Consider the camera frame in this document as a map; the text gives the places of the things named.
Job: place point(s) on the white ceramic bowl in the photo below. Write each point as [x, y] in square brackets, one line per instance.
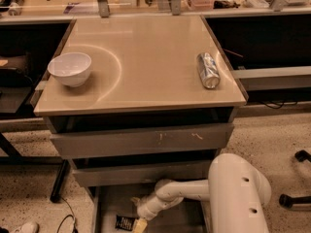
[71, 68]

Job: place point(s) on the grey top drawer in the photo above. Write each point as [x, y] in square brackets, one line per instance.
[142, 140]

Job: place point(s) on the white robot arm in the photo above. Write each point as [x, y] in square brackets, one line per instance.
[235, 189]

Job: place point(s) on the black table leg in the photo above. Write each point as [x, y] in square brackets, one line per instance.
[61, 174]

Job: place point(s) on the silver soda can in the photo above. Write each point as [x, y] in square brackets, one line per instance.
[207, 70]

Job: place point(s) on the grey middle drawer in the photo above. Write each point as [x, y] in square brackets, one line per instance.
[150, 173]

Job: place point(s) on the white shoe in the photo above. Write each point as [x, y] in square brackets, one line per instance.
[28, 227]

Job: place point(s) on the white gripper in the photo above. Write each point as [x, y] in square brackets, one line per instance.
[145, 209]

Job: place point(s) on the grey metal post left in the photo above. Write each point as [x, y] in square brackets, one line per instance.
[103, 8]

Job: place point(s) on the grey drawer cabinet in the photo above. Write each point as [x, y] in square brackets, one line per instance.
[143, 75]

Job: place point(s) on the grey open bottom drawer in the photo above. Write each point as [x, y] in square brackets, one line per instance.
[115, 200]

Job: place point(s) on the black rxbar chocolate wrapper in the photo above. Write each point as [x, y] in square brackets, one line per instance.
[125, 223]

